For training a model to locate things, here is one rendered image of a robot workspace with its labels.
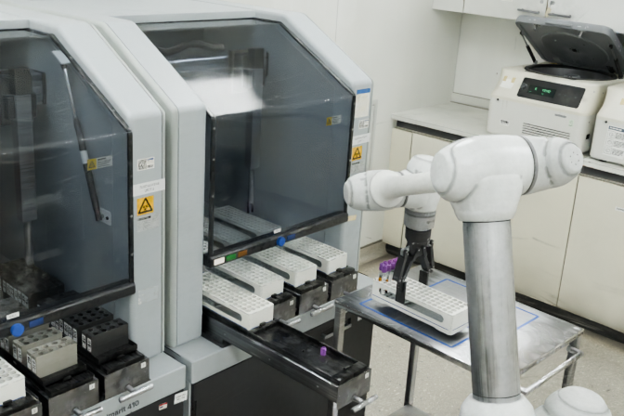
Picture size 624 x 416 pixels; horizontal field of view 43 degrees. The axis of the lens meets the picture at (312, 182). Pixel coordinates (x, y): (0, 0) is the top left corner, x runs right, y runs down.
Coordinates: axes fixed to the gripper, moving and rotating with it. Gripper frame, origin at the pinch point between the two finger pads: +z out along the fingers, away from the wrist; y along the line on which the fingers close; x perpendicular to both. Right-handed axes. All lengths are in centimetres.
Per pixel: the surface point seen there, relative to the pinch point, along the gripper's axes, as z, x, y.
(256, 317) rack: 4.8, 22.6, -41.2
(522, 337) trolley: 7.6, -30.1, 14.2
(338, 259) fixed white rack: 4.0, 35.6, 6.1
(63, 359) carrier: 5, 35, -94
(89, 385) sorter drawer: 10, 28, -91
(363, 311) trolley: 7.6, 9.4, -10.2
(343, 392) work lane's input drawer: 11.3, -12.6, -42.3
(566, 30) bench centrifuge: -60, 68, 203
